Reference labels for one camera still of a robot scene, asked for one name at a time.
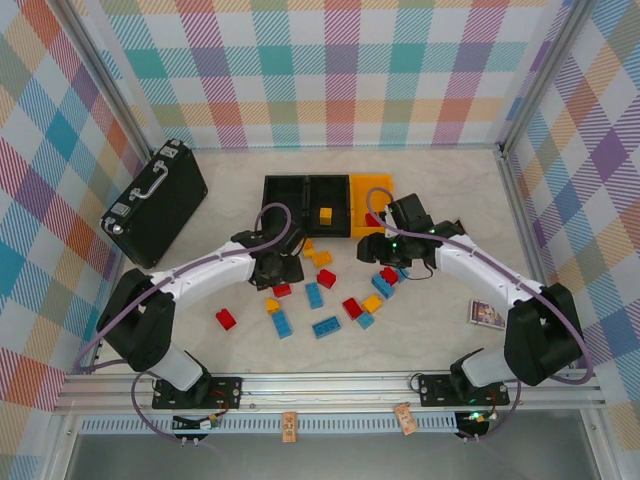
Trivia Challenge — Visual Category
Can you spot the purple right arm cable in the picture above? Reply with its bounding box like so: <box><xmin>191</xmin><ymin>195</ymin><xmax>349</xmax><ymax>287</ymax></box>
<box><xmin>367</xmin><ymin>186</ymin><xmax>596</xmax><ymax>444</ymax></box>

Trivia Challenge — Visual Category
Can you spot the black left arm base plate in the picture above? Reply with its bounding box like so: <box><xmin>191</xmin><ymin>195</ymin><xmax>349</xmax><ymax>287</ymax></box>
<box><xmin>151</xmin><ymin>375</ymin><xmax>244</xmax><ymax>412</ymax></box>

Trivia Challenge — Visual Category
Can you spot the yellow plastic container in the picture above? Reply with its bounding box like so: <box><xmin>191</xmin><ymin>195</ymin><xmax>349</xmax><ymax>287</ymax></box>
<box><xmin>348</xmin><ymin>172</ymin><xmax>396</xmax><ymax>239</ymax></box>

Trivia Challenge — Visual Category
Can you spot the black briefcase with silver handle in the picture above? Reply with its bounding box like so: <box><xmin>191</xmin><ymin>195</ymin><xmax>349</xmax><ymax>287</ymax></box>
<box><xmin>101</xmin><ymin>138</ymin><xmax>209</xmax><ymax>270</ymax></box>

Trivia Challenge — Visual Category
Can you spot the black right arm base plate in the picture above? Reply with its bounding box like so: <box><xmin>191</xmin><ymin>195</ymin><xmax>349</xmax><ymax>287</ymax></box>
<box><xmin>417</xmin><ymin>373</ymin><xmax>512</xmax><ymax>408</ymax></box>

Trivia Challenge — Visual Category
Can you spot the small picture card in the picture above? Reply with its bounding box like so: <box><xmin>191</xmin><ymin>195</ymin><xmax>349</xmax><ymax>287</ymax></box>
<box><xmin>468</xmin><ymin>298</ymin><xmax>507</xmax><ymax>331</ymax></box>

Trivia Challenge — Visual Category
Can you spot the grey metal shelf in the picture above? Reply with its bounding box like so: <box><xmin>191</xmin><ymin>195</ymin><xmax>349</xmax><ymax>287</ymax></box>
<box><xmin>64</xmin><ymin>432</ymin><xmax>601</xmax><ymax>480</ymax></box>

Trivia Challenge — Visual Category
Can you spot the power connector with wires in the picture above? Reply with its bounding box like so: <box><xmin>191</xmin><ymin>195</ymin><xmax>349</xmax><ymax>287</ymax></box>
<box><xmin>457</xmin><ymin>408</ymin><xmax>500</xmax><ymax>429</ymax></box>
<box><xmin>172</xmin><ymin>412</ymin><xmax>226</xmax><ymax>434</ymax></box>

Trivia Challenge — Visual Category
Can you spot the aluminium mounting rail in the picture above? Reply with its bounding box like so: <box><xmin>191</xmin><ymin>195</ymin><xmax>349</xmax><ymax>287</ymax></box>
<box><xmin>52</xmin><ymin>369</ymin><xmax>609</xmax><ymax>417</ymax></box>

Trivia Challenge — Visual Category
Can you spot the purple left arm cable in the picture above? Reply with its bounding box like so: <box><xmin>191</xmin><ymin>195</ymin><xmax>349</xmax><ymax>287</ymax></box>
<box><xmin>73</xmin><ymin>202</ymin><xmax>294</xmax><ymax>444</ymax></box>

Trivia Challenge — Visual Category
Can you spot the slotted grey cable duct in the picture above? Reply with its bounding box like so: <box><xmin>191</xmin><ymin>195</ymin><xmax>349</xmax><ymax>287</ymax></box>
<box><xmin>79</xmin><ymin>412</ymin><xmax>494</xmax><ymax>436</ymax></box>

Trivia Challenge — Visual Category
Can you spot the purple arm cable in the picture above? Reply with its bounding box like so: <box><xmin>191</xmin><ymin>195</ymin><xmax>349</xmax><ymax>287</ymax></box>
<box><xmin>367</xmin><ymin>186</ymin><xmax>596</xmax><ymax>444</ymax></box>
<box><xmin>73</xmin><ymin>202</ymin><xmax>294</xmax><ymax>444</ymax></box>

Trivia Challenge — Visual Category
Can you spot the thin black cable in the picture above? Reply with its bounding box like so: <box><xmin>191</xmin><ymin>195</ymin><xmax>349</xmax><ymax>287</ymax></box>
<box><xmin>399</xmin><ymin>252</ymin><xmax>439</xmax><ymax>282</ymax></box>

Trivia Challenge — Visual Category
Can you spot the aluminium side rail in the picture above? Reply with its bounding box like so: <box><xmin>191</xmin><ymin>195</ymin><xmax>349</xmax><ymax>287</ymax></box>
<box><xmin>492</xmin><ymin>142</ymin><xmax>574</xmax><ymax>374</ymax></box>

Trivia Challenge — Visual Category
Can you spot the blue lego plate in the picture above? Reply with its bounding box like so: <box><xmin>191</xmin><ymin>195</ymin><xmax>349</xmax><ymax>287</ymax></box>
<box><xmin>311</xmin><ymin>317</ymin><xmax>343</xmax><ymax>340</ymax></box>

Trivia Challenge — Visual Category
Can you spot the aluminium frame post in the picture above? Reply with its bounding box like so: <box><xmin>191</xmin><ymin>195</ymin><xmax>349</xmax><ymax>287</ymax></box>
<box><xmin>57</xmin><ymin>0</ymin><xmax>169</xmax><ymax>151</ymax></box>
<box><xmin>497</xmin><ymin>0</ymin><xmax>601</xmax><ymax>154</ymax></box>

